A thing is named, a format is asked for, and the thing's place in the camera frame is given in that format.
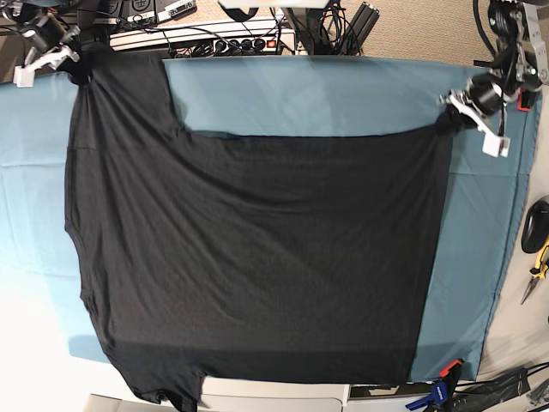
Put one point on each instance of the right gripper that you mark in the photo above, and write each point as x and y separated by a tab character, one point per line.
47	33

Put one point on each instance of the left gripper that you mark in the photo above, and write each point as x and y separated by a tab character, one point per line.
483	97

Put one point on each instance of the black T-shirt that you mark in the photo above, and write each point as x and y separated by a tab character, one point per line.
271	258

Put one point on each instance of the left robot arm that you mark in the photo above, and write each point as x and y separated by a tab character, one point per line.
516	72

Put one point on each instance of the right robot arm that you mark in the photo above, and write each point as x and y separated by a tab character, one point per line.
11	10

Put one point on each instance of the red black clamp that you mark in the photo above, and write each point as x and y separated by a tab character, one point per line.
526	100

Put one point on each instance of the black electronics boxes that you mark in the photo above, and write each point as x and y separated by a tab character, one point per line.
145	12

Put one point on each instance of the teal table cloth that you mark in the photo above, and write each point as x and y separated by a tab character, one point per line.
41	310

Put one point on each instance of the black computer mouse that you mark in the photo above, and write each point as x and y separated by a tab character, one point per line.
535	229

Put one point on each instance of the blue orange clamp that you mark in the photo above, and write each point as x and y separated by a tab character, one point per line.
442	391

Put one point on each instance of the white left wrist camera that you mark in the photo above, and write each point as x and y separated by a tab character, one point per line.
496	146

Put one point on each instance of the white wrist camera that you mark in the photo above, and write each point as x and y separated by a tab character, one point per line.
496	146
23	77

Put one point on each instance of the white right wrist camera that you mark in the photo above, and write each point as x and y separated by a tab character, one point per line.
23	77

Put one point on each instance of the yellow handled pliers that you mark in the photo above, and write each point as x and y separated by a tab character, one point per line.
538	271

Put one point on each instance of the white table frame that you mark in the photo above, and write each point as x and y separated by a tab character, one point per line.
239	395

